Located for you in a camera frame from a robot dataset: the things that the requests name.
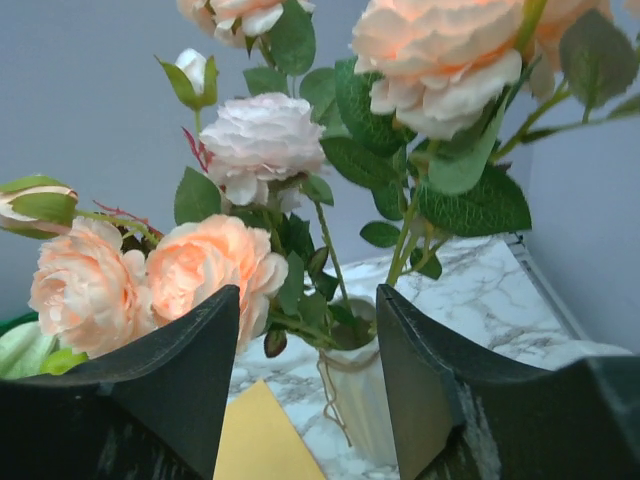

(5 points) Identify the green plastic crate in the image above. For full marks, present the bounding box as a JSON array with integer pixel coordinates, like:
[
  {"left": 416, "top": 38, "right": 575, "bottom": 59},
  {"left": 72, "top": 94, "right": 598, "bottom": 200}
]
[{"left": 0, "top": 311, "right": 38, "bottom": 335}]

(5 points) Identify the green cabbage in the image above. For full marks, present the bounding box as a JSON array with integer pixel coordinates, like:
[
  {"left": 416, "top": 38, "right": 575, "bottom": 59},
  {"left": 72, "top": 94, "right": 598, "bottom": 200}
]
[{"left": 1, "top": 322, "right": 88, "bottom": 380}]

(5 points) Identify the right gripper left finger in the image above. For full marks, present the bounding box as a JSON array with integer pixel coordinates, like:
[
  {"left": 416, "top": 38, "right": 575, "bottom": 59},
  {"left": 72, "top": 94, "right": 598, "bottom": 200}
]
[{"left": 1, "top": 285, "right": 239, "bottom": 479}]

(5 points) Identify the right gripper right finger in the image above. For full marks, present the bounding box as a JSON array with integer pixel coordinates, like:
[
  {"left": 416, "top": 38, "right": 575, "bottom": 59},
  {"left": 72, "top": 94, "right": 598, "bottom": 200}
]
[{"left": 376, "top": 285, "right": 639, "bottom": 479}]

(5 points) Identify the orange wrapping paper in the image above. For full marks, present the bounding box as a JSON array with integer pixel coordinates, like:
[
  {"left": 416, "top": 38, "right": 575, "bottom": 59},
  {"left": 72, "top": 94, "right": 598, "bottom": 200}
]
[{"left": 213, "top": 380, "right": 325, "bottom": 480}]

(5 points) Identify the white ribbed vase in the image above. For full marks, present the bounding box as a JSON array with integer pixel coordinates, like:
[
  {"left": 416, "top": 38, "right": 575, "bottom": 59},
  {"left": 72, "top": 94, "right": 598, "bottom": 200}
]
[{"left": 316, "top": 296, "right": 397, "bottom": 467}]

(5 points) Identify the pink rose stem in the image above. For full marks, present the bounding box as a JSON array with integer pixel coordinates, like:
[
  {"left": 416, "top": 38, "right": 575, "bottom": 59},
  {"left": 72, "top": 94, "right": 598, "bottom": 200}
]
[
  {"left": 322, "top": 1, "right": 639, "bottom": 285},
  {"left": 1, "top": 175, "right": 338, "bottom": 358},
  {"left": 154, "top": 48, "right": 361, "bottom": 321},
  {"left": 177, "top": 1, "right": 346, "bottom": 136}
]

